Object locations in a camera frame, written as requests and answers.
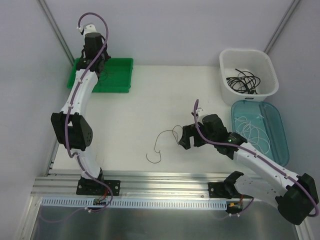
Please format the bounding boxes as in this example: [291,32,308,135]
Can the thin brown wire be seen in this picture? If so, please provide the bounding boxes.
[145,124,185,165]
[98,69,113,82]

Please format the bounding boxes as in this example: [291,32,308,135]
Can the thin white wire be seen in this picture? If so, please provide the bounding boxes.
[234,115,272,156]

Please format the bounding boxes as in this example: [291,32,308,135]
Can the black ribbon cable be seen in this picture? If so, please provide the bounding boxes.
[234,67,256,95]

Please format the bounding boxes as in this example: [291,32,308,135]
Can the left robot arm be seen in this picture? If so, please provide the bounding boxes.
[50,32,109,195]

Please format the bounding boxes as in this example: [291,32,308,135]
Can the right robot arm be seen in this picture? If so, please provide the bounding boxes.
[178,114,320,225]

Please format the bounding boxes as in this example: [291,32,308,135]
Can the teal transparent plastic bin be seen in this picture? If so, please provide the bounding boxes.
[231,100,290,167]

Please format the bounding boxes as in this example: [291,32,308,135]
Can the white plastic basin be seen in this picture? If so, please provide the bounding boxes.
[219,48,279,106]

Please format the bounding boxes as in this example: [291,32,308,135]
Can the green plastic tray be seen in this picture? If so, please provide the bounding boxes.
[66,57,134,94]

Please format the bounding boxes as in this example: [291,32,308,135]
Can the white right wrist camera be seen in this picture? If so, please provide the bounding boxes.
[191,107,207,118]

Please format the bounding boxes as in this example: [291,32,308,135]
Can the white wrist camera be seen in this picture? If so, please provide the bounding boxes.
[191,107,207,118]
[77,23,97,36]

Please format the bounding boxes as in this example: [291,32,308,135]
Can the aluminium mounting rail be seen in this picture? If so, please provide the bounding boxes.
[31,169,276,201]

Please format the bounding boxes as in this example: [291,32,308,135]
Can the white slotted cable duct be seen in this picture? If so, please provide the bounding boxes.
[41,196,227,211]

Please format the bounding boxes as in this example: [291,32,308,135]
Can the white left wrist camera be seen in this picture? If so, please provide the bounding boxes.
[77,23,97,36]

